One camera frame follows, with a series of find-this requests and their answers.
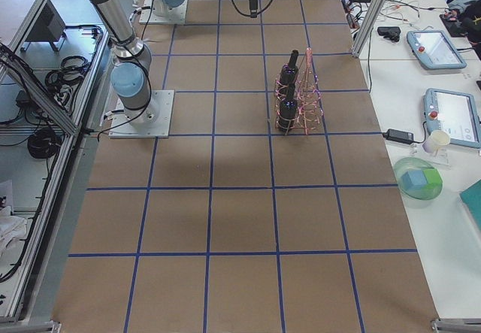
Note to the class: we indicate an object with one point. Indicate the dark wine bottle in basket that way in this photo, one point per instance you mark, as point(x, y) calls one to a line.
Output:
point(289, 71)

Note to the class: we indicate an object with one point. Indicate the blue teach pendant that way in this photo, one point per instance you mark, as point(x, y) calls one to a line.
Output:
point(454, 113)
point(434, 50)

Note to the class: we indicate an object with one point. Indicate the black power adapter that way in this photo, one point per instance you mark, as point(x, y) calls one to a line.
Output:
point(399, 136)

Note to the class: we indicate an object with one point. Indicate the copper wire wine basket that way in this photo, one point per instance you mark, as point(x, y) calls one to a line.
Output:
point(309, 115)

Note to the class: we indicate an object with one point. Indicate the green bowl with blocks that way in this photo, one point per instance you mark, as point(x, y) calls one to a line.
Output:
point(417, 178)

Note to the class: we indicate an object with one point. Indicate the white paper cup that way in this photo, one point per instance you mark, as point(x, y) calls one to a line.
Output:
point(437, 139)

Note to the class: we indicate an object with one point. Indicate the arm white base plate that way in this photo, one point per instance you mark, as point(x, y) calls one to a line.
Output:
point(174, 16)
point(155, 121)

